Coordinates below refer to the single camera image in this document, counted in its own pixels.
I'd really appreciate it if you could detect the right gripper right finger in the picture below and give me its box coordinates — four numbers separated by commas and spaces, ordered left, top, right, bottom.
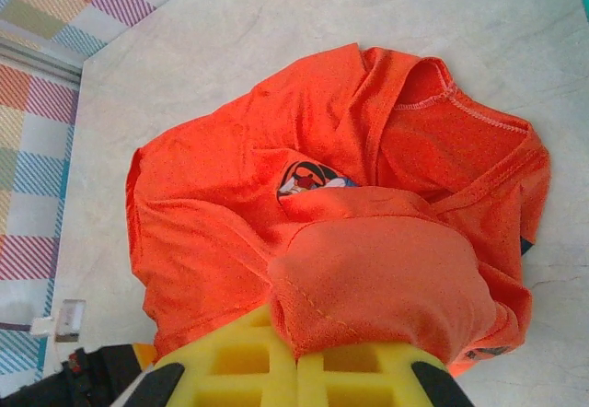
296, 342, 476, 407

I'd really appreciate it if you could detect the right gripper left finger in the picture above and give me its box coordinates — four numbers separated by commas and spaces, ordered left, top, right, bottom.
120, 305, 301, 407

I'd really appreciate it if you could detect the orange t-shirt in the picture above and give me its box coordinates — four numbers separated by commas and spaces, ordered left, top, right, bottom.
124, 42, 552, 378

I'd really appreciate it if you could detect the aluminium frame post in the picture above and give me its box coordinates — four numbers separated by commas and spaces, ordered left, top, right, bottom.
0, 33, 85, 87

